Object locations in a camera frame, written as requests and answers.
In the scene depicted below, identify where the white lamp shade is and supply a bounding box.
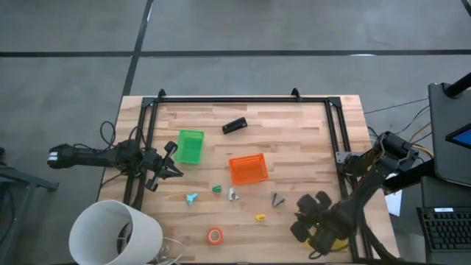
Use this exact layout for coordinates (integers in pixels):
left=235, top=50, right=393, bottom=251
left=68, top=199, right=164, bottom=265

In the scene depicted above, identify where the black keyboard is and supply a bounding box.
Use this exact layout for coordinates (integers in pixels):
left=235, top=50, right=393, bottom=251
left=416, top=206, right=471, bottom=255

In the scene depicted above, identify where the orange plastic basket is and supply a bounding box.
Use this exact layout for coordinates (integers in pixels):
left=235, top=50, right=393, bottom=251
left=228, top=152, right=269, bottom=186

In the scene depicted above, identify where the black floor stand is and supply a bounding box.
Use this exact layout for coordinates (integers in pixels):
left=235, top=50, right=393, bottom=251
left=0, top=146, right=60, bottom=265

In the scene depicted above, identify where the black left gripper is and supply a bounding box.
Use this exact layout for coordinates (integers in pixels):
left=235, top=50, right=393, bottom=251
left=141, top=141, right=184, bottom=192

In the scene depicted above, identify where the grey cabinet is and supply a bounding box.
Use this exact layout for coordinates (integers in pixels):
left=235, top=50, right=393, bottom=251
left=428, top=82, right=471, bottom=188

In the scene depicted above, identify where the green plastic basket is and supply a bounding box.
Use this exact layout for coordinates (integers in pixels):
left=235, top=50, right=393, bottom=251
left=174, top=129, right=205, bottom=166

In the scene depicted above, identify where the tablet with blue screen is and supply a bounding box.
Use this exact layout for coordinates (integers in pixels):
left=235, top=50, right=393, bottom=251
left=445, top=123, right=471, bottom=149

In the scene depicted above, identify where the black table frame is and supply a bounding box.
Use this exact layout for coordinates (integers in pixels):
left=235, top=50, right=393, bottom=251
left=123, top=88, right=371, bottom=264

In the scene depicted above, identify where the orange tape roll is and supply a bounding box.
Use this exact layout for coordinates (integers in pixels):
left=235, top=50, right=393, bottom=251
left=205, top=226, right=224, bottom=246

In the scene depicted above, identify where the yellow plastic basket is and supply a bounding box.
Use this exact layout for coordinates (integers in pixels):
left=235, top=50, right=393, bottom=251
left=303, top=224, right=350, bottom=253

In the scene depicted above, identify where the black stapler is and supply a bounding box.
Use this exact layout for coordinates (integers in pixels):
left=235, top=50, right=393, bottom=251
left=222, top=116, right=248, bottom=135

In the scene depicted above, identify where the black stand beam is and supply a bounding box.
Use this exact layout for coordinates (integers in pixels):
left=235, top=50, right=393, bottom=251
left=382, top=158, right=436, bottom=195

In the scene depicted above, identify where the black pole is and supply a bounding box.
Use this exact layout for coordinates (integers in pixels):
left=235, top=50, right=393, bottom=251
left=443, top=71, right=471, bottom=99

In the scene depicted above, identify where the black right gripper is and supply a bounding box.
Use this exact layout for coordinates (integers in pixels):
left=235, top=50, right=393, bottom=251
left=289, top=190, right=333, bottom=243

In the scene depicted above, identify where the white paper sheet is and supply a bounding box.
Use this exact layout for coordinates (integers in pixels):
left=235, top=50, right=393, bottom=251
left=383, top=189, right=404, bottom=217

